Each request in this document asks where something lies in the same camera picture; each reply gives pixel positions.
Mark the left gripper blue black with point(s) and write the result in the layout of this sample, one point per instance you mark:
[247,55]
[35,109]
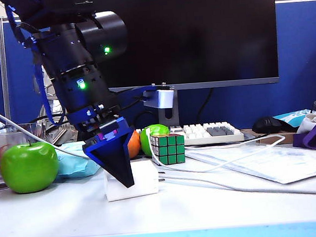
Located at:
[101,125]

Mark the white charging base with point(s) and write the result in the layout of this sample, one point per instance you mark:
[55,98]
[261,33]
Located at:
[143,179]

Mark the orange fruit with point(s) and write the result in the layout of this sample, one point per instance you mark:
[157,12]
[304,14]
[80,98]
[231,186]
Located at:
[135,147]

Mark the light blue tissue pack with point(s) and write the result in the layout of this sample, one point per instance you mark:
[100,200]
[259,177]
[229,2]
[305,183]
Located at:
[71,165]

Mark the Rubik's cube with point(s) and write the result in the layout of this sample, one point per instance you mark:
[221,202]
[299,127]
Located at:
[168,150]

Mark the small green round fruit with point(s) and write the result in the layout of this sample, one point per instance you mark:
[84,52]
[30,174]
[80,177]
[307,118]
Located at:
[160,129]

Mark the silver faceted figurine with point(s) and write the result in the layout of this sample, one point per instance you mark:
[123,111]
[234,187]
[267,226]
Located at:
[53,135]

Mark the large green apple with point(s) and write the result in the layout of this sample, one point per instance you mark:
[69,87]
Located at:
[28,168]

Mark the white and grey keyboard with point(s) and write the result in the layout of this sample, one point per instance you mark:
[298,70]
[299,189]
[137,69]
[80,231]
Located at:
[197,132]

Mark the brown round object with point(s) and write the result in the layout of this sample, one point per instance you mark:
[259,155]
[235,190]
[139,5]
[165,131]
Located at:
[2,137]

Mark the black computer monitor with stand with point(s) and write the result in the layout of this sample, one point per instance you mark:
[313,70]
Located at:
[195,34]

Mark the black computer mouse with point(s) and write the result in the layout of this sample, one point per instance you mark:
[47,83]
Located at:
[267,124]

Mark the document in clear sleeve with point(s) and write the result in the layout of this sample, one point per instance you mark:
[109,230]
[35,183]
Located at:
[272,162]

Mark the brown cardboard piece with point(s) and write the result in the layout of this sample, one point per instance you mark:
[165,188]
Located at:
[273,139]

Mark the blue and white packet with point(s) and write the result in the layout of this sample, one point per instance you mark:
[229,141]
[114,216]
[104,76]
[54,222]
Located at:
[293,115]

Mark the white crumpled bag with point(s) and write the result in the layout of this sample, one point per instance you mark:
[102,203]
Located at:
[310,122]

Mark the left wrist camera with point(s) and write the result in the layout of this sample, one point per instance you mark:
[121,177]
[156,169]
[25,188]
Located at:
[163,97]

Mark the grey partition post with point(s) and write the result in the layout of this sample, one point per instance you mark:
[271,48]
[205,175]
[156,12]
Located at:
[3,67]

